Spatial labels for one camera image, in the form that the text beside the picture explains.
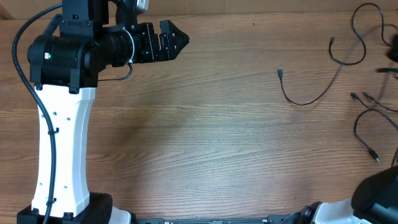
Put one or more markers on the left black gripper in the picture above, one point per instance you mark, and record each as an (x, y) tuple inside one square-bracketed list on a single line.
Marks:
[(150, 53)]

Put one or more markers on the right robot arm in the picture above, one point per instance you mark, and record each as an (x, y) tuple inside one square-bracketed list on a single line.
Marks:
[(375, 198)]

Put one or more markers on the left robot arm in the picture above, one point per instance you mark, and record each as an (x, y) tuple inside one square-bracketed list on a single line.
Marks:
[(65, 63)]

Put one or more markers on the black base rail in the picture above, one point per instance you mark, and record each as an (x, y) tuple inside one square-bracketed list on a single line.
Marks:
[(271, 219)]

